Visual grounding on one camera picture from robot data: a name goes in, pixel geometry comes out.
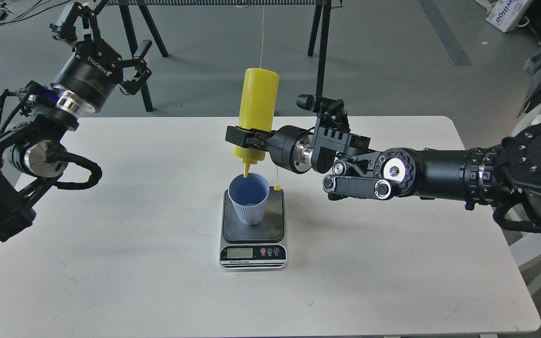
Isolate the black digital kitchen scale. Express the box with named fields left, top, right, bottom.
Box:
left=219, top=188, right=288, bottom=271

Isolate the white hanging cable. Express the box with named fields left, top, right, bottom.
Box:
left=259, top=5, right=265, bottom=70

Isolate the blue ribbed plastic cup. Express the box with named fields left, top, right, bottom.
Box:
left=228, top=173, right=270, bottom=225

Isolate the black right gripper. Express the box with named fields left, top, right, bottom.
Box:
left=225, top=125, right=313, bottom=175

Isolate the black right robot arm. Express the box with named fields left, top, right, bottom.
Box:
left=225, top=94, right=541, bottom=233

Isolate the yellow squeeze bottle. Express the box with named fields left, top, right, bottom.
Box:
left=233, top=68, right=280, bottom=178

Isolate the black trestle table frame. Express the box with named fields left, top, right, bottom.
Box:
left=101, top=6, right=318, bottom=117

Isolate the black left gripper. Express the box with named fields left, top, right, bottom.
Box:
left=50, top=0, right=153, bottom=115

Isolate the white cardboard box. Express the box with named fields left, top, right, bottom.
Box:
left=486, top=0, right=533, bottom=33

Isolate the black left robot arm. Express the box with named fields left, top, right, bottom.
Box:
left=0, top=0, right=152, bottom=242

